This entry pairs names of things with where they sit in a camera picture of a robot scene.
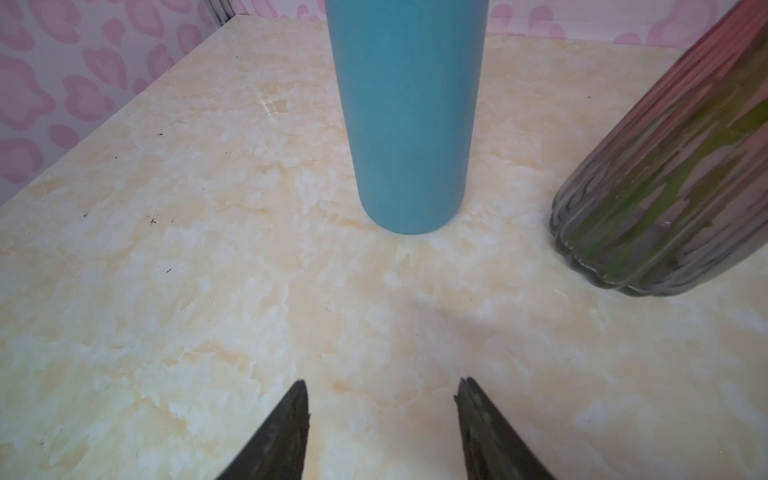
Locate left corner aluminium post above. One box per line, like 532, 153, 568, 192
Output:
201, 0, 236, 26

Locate pink glass vase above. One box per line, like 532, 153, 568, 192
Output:
549, 1, 767, 297

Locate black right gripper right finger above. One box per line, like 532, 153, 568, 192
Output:
454, 377, 555, 480

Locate teal ceramic vase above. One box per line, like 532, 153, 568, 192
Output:
325, 0, 489, 235

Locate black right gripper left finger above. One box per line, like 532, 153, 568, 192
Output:
217, 380, 310, 480

